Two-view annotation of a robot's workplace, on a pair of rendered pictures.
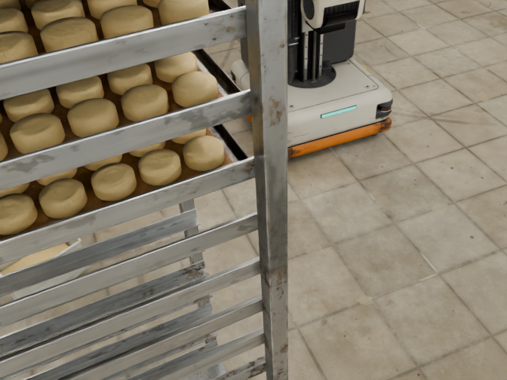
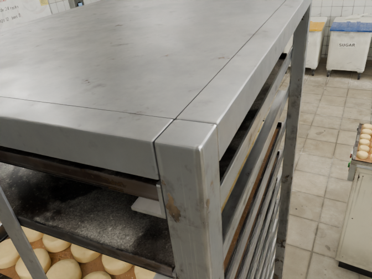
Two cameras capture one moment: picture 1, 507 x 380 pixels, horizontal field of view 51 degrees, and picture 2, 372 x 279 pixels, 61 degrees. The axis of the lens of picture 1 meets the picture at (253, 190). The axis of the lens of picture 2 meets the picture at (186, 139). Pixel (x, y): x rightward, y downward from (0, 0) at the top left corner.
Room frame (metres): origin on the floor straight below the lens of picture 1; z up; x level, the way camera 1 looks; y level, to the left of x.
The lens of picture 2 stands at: (0.11, 0.65, 1.91)
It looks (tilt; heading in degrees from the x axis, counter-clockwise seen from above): 31 degrees down; 320
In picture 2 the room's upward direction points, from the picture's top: 6 degrees counter-clockwise
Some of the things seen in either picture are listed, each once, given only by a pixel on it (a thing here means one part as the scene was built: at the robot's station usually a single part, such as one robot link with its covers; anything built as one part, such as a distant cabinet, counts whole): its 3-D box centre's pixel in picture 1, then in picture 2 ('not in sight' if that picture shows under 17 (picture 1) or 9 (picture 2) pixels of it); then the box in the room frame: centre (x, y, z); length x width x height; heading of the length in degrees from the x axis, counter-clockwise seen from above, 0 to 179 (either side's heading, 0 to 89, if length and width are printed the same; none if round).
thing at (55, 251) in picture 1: (38, 262); not in sight; (1.39, 0.85, 0.08); 0.30 x 0.22 x 0.16; 135
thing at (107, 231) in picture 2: not in sight; (146, 103); (0.56, 0.36, 1.68); 0.60 x 0.40 x 0.02; 113
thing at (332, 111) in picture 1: (307, 94); not in sight; (2.36, -0.31, 0.16); 0.67 x 0.64 x 0.25; 19
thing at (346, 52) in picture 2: not in sight; (349, 47); (2.02, -4.28, 0.38); 0.64 x 0.54 x 0.77; 109
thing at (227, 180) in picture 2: not in sight; (254, 109); (0.38, 0.27, 1.68); 0.64 x 0.03 x 0.03; 113
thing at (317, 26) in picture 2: not in sight; (303, 46); (2.63, -4.07, 0.38); 0.64 x 0.54 x 0.77; 110
